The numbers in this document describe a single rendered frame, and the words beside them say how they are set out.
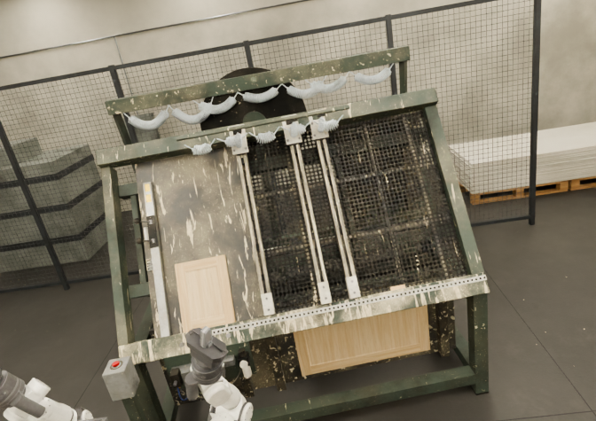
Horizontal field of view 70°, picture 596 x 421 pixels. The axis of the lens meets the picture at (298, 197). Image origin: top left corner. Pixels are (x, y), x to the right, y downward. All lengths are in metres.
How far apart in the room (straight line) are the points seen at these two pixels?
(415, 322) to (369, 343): 0.34
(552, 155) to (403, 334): 3.72
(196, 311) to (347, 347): 1.04
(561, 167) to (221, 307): 4.80
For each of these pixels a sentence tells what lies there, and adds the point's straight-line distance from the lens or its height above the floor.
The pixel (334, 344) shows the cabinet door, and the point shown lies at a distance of 3.00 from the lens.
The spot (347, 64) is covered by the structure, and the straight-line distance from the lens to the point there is 3.20.
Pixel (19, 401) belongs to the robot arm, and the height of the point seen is 1.54.
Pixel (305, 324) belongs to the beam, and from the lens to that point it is 2.58.
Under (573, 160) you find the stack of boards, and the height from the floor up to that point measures 0.40.
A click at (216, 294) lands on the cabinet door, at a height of 1.04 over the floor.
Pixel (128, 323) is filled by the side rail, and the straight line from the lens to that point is 2.81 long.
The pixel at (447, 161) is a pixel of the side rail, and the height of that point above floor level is 1.50.
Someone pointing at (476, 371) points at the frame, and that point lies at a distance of 3.17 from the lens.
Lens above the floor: 2.38
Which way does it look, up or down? 20 degrees down
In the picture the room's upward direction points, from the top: 10 degrees counter-clockwise
